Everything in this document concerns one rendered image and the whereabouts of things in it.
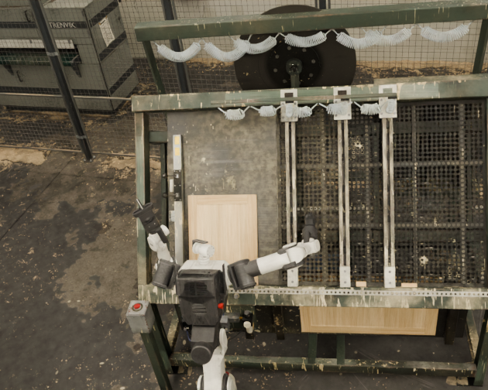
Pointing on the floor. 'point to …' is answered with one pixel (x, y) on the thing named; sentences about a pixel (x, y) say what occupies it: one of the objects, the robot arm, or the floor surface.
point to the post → (156, 360)
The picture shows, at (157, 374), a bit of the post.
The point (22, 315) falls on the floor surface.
